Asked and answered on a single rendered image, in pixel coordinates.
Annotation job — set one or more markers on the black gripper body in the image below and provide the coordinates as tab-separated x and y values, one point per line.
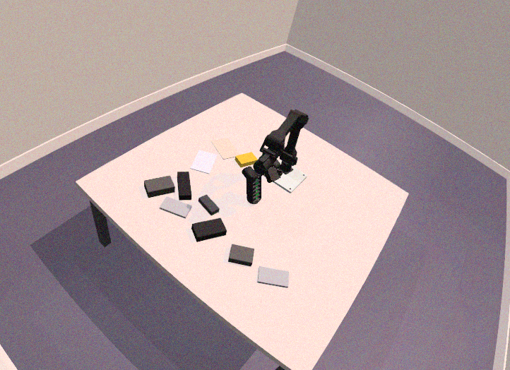
251	175

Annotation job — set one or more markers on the yellow flat block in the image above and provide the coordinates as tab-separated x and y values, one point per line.
245	159

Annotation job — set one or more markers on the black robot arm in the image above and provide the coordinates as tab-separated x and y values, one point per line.
275	141

